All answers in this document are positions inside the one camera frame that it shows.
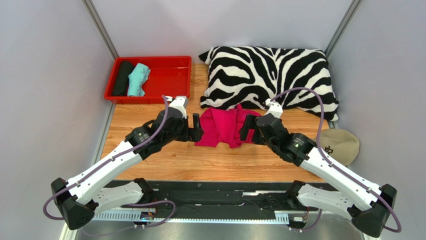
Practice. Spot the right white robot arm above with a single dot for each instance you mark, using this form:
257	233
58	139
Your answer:
366	204

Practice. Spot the red plastic tray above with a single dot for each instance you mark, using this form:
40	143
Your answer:
169	76

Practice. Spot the rolled black t shirt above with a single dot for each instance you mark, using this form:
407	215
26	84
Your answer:
122	79

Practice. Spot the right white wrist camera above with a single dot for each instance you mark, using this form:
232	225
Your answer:
274	108

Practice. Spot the beige baseball cap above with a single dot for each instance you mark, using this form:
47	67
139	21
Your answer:
339	144

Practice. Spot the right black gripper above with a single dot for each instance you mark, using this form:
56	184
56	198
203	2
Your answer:
254	128

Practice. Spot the zebra print pillow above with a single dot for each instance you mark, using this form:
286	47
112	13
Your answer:
249	75

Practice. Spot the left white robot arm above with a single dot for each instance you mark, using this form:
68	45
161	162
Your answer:
80	198

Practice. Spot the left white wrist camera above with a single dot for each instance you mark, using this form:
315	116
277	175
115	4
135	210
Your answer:
179	103

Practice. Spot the rolled teal t shirt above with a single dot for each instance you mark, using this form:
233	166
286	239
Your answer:
137	78

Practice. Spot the magenta t shirt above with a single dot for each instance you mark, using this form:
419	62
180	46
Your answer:
223	126

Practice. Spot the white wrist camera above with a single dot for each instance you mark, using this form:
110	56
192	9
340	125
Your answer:
179	103
274	108

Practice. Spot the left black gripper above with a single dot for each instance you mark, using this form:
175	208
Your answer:
191	134

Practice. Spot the aluminium frame rail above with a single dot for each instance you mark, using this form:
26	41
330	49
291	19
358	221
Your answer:
325	226

